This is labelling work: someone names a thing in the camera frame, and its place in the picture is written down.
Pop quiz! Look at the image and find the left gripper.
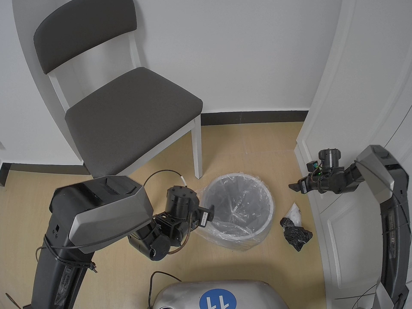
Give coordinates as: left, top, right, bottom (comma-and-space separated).
193, 205, 215, 228

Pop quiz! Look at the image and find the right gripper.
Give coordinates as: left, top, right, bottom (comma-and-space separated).
298, 175, 320, 195

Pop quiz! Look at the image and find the clear plastic bag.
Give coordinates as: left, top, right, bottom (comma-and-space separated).
195, 172, 277, 253

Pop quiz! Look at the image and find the clear printed wrapper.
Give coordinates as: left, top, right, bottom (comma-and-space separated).
287, 203, 303, 228

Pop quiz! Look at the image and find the black plastic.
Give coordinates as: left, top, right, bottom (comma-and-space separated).
279, 217, 313, 252

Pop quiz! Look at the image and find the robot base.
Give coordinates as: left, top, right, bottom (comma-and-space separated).
154, 280, 285, 309

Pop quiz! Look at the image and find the white trash bin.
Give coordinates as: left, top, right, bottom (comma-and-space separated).
206, 172, 277, 242

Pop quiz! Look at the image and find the white wardrobe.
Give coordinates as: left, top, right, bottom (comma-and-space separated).
294, 0, 412, 309

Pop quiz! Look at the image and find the grey padded white chair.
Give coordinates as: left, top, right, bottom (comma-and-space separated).
33, 0, 203, 179

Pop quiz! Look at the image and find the black cable with white band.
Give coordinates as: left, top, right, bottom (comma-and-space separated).
143, 170, 187, 189

